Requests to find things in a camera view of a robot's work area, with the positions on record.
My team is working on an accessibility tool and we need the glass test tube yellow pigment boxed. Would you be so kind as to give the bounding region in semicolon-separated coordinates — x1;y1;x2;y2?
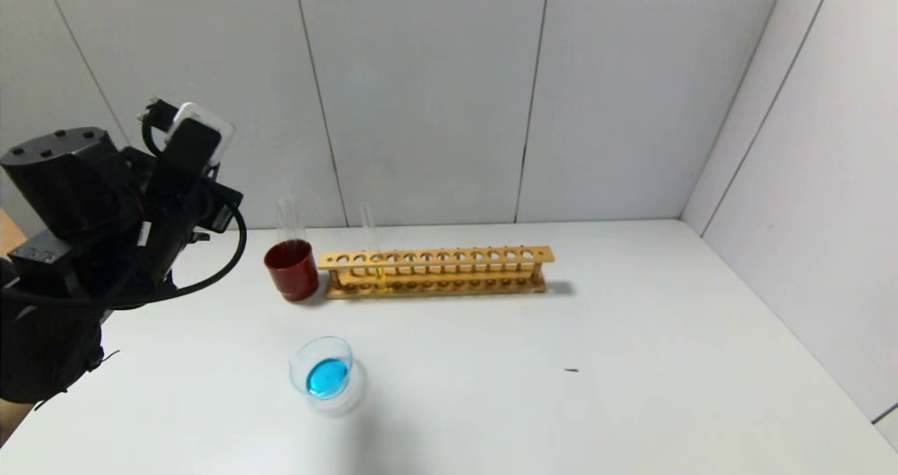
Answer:
359;201;389;292

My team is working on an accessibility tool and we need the wooden test tube rack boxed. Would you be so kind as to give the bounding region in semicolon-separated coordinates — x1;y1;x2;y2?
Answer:
319;246;555;300

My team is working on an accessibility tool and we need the empty clear glass test tube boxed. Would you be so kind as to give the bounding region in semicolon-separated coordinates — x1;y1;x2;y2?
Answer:
276;198;307;246

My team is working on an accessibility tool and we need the dark red cup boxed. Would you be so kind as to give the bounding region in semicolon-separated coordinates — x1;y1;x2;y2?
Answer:
264;239;321;302

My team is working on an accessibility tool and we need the clear glass dish with spout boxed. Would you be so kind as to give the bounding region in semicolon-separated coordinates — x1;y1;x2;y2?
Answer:
288;335;369;416

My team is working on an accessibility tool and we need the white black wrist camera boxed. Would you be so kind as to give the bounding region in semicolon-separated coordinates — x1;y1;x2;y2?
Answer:
139;98;236;168

